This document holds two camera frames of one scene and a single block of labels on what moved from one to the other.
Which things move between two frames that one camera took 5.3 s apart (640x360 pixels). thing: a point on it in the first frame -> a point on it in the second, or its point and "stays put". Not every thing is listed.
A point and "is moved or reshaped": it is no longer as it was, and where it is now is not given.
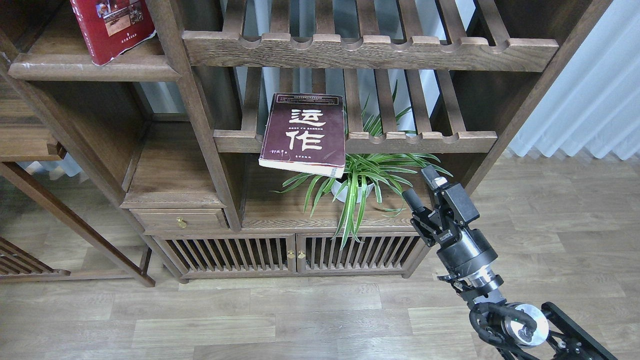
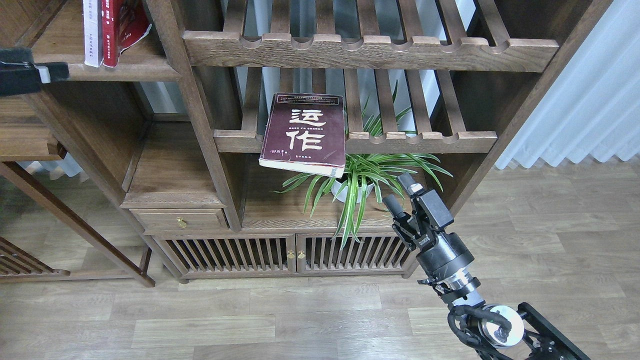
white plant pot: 343,195 stays put
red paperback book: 110,27 is moved or reshaped
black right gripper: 462,250 -> 443,259
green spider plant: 373,173 stays put
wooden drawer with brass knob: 181,219 stays put
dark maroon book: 305,133 stays put
